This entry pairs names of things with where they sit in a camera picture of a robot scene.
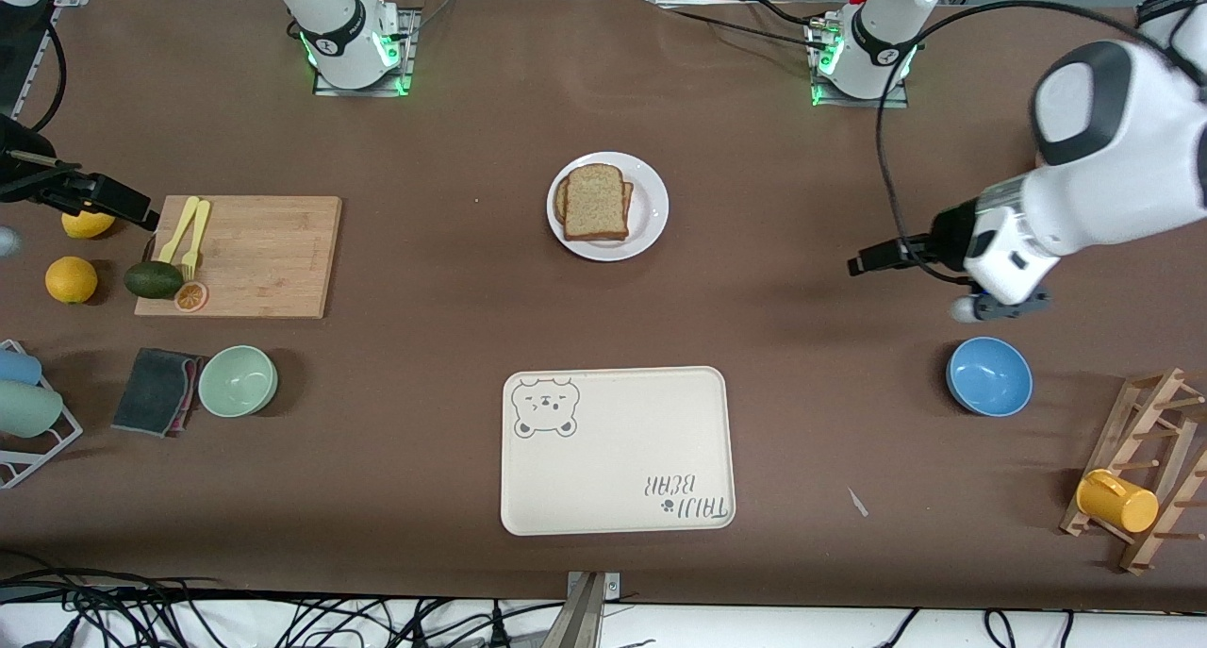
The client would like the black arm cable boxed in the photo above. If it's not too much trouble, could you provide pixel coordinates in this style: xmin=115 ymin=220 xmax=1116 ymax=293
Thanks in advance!
xmin=19 ymin=21 xmax=67 ymax=130
xmin=877 ymin=0 xmax=1170 ymax=286

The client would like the black table cable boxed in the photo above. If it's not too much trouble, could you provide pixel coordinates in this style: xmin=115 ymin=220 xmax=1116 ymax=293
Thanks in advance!
xmin=655 ymin=0 xmax=835 ymax=50

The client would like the light blue cup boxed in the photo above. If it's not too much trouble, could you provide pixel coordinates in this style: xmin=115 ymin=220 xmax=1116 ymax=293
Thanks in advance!
xmin=0 ymin=348 xmax=43 ymax=387

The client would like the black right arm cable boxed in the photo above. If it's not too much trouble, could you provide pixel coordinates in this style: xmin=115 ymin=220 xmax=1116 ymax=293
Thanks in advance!
xmin=19 ymin=21 xmax=67 ymax=130

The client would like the blue bowl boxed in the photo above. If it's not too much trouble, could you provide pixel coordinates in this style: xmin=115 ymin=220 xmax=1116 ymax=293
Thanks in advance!
xmin=946 ymin=337 xmax=1033 ymax=418

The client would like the grey folded cloth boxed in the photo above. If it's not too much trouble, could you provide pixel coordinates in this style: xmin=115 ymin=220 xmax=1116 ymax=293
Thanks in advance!
xmin=110 ymin=348 xmax=201 ymax=439

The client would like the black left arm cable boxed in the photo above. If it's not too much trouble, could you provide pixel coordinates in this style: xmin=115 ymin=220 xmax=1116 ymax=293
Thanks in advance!
xmin=877 ymin=0 xmax=1170 ymax=286

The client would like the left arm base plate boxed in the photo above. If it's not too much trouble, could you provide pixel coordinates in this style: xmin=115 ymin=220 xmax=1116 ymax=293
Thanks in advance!
xmin=806 ymin=16 xmax=911 ymax=109

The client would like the plain bread slice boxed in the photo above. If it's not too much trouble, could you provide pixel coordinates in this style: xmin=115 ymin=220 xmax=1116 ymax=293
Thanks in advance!
xmin=564 ymin=163 xmax=631 ymax=242

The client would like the white round plate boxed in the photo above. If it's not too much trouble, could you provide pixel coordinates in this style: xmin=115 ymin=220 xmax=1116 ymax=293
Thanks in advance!
xmin=547 ymin=151 xmax=670 ymax=262

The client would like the yellow cup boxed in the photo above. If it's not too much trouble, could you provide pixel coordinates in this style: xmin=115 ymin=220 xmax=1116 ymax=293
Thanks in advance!
xmin=1076 ymin=469 xmax=1160 ymax=534

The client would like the yellow plastic knife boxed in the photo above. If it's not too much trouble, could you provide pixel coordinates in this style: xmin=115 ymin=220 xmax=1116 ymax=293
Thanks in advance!
xmin=157 ymin=196 xmax=201 ymax=264

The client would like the white wire rack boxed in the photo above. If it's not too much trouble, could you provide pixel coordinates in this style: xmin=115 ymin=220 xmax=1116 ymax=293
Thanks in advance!
xmin=0 ymin=340 xmax=84 ymax=490

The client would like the yellow lemon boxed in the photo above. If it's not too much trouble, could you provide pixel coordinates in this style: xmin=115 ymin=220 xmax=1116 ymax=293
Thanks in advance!
xmin=61 ymin=212 xmax=118 ymax=241
xmin=44 ymin=256 xmax=99 ymax=305

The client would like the wooden cutting board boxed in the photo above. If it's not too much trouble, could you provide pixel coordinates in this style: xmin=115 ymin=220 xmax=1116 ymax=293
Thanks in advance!
xmin=134 ymin=195 xmax=343 ymax=320

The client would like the pale green cup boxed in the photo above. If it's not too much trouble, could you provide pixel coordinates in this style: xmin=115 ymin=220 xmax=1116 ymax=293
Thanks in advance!
xmin=0 ymin=380 xmax=64 ymax=439

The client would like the cream bear tray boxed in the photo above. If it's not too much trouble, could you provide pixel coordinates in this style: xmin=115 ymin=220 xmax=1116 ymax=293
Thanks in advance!
xmin=500 ymin=366 xmax=736 ymax=537

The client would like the wooden peg rack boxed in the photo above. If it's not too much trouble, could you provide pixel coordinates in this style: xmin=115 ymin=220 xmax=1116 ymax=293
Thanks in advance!
xmin=1059 ymin=367 xmax=1207 ymax=575

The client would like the pale green bowl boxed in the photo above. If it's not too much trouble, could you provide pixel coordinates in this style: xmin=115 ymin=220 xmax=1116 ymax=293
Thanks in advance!
xmin=197 ymin=345 xmax=279 ymax=419

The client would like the yellow plastic fork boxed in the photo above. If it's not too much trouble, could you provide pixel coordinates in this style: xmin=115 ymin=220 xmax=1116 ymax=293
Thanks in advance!
xmin=181 ymin=200 xmax=212 ymax=281

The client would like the black floor cable bundle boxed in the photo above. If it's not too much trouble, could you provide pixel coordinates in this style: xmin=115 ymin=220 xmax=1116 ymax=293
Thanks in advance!
xmin=0 ymin=552 xmax=567 ymax=648

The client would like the green avocado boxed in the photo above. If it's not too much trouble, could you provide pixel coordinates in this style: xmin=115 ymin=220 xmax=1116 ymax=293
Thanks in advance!
xmin=124 ymin=260 xmax=186 ymax=300

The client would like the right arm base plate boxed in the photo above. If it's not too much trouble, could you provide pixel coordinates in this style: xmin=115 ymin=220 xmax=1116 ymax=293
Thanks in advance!
xmin=313 ymin=7 xmax=417 ymax=97

